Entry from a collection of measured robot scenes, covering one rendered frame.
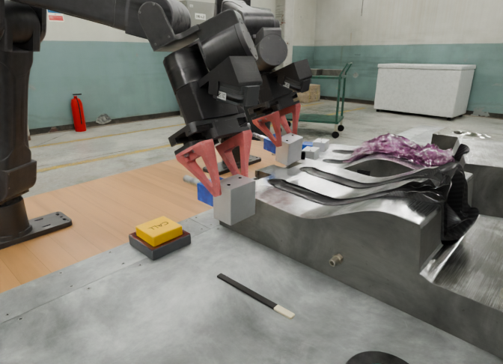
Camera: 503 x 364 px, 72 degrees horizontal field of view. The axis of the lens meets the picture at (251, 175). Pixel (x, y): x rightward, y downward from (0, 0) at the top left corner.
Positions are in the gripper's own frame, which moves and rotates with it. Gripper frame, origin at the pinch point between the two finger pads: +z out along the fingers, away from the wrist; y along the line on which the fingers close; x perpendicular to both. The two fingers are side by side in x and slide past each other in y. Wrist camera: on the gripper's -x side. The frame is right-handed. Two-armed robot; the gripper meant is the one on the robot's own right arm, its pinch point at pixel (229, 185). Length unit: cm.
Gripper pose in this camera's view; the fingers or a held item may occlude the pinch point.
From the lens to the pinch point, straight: 49.6
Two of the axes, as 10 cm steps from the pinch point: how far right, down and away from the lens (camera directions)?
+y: 6.8, -2.4, 6.9
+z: 3.5, 9.4, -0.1
